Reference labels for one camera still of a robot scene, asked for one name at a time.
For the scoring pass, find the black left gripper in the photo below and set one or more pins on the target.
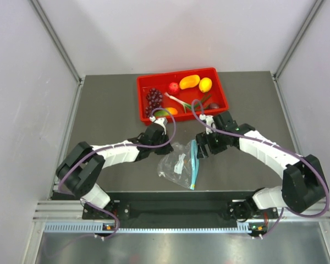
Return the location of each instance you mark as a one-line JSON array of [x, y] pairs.
[[168, 148]]

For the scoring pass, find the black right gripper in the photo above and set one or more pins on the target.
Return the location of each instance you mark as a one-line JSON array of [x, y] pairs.
[[203, 138]]

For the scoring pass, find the clear zip top bag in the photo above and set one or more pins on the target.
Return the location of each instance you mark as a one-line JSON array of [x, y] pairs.
[[172, 168]]

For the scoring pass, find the yellow fake corn cob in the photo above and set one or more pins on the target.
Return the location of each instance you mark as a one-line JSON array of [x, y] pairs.
[[189, 82]]

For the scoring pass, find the yellow fake lemon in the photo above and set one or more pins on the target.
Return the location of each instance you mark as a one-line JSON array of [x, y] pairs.
[[205, 85]]

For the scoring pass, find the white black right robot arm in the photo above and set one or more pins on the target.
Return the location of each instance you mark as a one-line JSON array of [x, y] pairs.
[[303, 180]]

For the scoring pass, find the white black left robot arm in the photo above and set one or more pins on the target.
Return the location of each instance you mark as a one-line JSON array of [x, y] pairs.
[[81, 168]]

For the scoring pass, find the yellow green fake mango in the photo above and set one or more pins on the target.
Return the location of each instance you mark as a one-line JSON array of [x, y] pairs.
[[166, 112]]

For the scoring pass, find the dark red fake grapes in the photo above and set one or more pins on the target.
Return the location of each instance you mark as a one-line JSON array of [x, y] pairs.
[[154, 100]]

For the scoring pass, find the green fake scallion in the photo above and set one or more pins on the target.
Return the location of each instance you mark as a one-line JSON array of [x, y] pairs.
[[198, 106]]

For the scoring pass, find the red fake strawberry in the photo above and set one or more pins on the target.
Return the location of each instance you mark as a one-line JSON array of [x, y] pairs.
[[173, 88]]

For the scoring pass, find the red plastic tray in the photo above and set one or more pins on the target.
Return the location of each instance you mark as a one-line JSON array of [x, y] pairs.
[[161, 82]]

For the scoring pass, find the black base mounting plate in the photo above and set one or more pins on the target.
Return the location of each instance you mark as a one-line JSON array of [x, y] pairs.
[[128, 210]]

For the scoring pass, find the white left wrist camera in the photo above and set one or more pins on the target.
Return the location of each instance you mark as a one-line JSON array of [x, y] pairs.
[[162, 121]]

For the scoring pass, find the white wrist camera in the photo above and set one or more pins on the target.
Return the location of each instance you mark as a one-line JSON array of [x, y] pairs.
[[210, 123], [162, 121]]

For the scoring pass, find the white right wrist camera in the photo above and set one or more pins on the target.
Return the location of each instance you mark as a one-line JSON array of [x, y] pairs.
[[210, 123]]

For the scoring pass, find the grey slotted cable duct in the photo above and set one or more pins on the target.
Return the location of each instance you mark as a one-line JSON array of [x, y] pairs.
[[104, 228]]

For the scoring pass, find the left aluminium frame post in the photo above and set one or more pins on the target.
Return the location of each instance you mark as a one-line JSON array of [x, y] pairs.
[[40, 12]]

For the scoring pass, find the aluminium frame post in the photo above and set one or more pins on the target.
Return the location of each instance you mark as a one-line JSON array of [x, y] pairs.
[[40, 12], [315, 8]]

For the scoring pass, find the right aluminium frame post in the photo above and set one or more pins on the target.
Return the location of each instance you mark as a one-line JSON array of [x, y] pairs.
[[315, 8]]

